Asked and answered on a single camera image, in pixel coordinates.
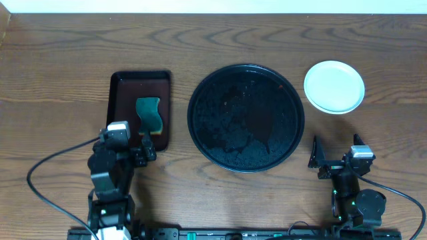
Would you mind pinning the rectangular dark brown tray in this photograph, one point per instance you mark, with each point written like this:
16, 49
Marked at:
128, 86

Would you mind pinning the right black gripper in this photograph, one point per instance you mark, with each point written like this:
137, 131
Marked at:
317, 160

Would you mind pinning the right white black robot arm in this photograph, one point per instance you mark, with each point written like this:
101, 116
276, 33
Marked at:
359, 210

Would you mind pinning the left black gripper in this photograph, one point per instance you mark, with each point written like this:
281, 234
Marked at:
142, 154

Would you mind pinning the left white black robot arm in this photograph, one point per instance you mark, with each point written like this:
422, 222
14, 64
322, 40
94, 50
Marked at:
112, 165

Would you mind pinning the green yellow sponge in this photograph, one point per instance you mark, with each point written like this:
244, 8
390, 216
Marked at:
147, 111

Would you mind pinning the light blue plate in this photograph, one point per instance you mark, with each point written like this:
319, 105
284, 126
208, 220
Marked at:
334, 87

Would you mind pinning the round black tray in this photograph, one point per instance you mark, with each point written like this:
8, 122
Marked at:
246, 118

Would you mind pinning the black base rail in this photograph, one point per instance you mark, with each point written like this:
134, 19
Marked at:
198, 234

